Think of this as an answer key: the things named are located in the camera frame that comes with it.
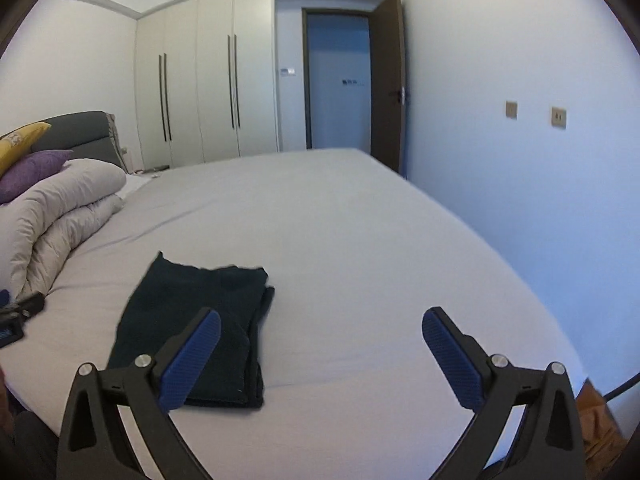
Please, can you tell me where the dark green knit sweater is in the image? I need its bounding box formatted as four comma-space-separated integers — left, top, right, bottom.
105, 250, 277, 410

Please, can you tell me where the wall socket plate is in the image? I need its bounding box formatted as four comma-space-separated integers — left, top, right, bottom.
550, 106, 567, 130

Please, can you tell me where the cream wardrobe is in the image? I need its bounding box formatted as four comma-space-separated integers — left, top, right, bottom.
134, 0, 280, 170

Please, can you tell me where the wall switch plate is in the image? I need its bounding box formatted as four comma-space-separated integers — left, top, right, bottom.
504, 101, 518, 119

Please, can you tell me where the white bed mattress sheet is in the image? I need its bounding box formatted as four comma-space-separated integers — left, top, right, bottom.
1, 150, 587, 479

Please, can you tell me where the brown wooden door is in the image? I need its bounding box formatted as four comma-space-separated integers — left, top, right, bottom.
369, 0, 407, 174

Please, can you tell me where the yellow pillow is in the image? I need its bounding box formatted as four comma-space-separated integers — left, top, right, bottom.
0, 122, 51, 176

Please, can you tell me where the dark grey headboard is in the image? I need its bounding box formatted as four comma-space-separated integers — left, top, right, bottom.
29, 110, 129, 172

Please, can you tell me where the cardboard box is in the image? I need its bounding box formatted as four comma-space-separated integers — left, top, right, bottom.
576, 379, 627, 477

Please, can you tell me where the grey folded duvet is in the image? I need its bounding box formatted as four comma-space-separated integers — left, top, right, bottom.
1, 158, 127, 300

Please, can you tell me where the black cable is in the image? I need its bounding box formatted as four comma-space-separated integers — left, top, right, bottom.
602, 372, 640, 402

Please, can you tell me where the purple pillow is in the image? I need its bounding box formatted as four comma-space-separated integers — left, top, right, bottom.
0, 150, 73, 205

